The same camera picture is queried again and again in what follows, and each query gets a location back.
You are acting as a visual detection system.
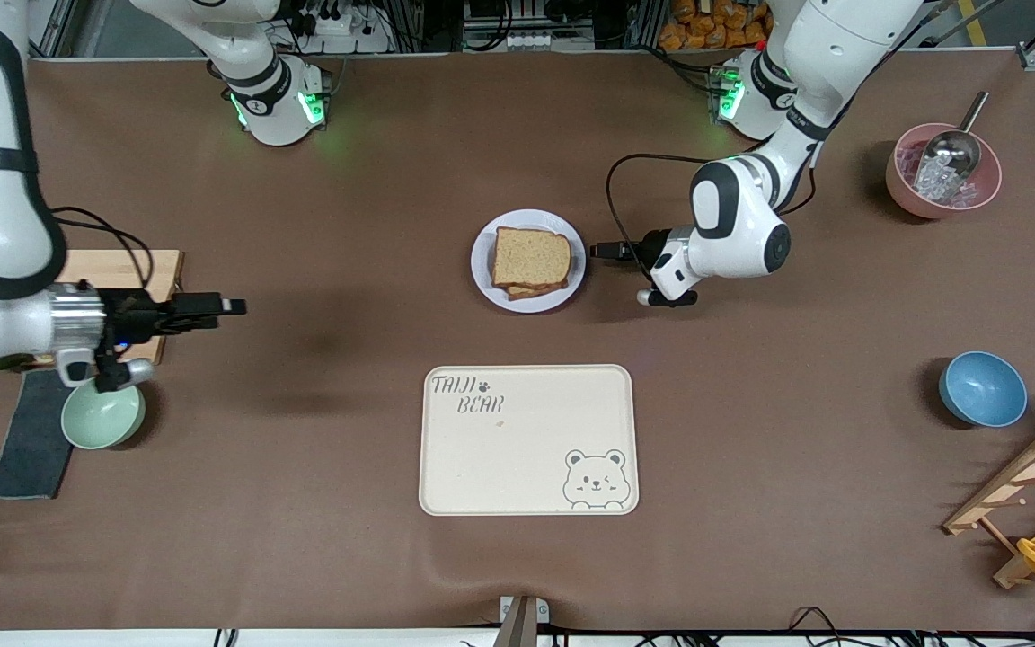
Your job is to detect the plain brown bread slice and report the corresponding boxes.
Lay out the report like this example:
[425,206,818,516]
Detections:
[491,226,572,290]

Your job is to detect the pale lilac round plate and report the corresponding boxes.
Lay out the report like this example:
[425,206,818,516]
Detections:
[471,208,588,314]

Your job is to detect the wooden cutting board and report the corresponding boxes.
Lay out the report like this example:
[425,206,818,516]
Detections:
[55,249,186,366]

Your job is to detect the mint green bowl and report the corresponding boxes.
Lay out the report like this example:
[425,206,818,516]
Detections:
[61,376,146,450]

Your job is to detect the dark grey cloth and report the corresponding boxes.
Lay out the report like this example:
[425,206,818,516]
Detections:
[0,368,89,501]

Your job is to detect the white power strip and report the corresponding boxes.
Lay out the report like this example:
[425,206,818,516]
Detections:
[297,7,393,55]
[501,30,597,52]

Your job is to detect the cream tray with bear print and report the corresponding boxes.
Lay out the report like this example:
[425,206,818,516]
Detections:
[419,364,640,518]

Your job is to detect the orange snack bags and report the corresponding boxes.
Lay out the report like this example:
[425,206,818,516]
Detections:
[659,0,774,51]

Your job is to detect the pink bowl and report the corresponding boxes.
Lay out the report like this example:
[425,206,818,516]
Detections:
[885,123,1004,220]

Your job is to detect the clear ice cubes pile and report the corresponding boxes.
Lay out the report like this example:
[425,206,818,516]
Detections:
[897,142,978,206]

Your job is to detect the metal scoop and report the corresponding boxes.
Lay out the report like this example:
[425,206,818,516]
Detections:
[915,90,991,194]

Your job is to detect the blue bowl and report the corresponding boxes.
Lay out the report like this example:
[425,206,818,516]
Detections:
[938,350,1029,429]

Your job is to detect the wooden drying rack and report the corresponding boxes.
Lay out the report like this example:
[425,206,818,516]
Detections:
[942,415,1035,591]

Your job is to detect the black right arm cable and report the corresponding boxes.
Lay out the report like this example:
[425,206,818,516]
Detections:
[49,207,155,293]

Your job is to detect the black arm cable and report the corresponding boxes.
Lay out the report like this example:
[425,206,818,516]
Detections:
[606,155,819,261]
[49,207,155,293]

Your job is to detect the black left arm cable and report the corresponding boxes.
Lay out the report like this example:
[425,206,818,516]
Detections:
[606,155,819,261]

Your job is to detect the grey metal camera mount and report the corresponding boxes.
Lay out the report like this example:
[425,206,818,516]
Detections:
[493,595,551,647]

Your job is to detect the black floor cables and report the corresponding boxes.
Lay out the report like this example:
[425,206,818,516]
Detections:
[787,607,1035,647]

